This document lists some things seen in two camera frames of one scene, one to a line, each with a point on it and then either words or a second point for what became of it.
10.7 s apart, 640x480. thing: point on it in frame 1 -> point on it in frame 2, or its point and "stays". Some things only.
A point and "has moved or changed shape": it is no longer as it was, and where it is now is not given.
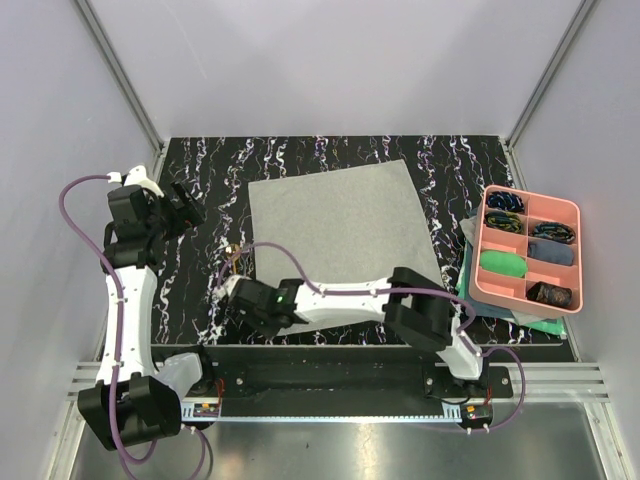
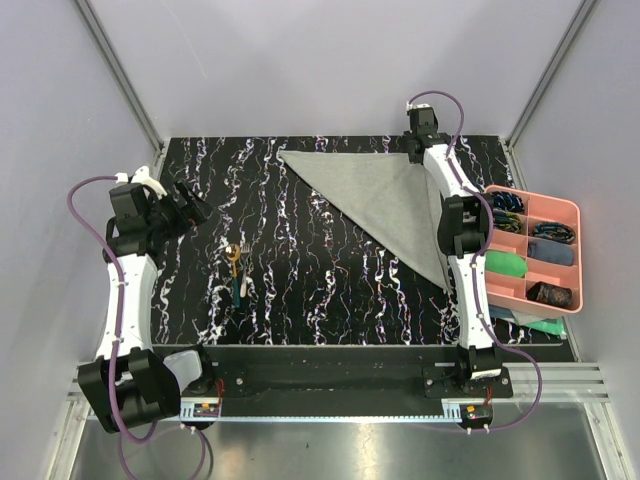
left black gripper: x=189 y=215 stays
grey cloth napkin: x=349 y=226 has moved or changed shape
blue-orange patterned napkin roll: x=554 y=231 stays
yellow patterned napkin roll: x=504 y=221 stays
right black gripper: x=268 y=332 -> x=408 y=137
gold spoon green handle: x=233 y=251 stays
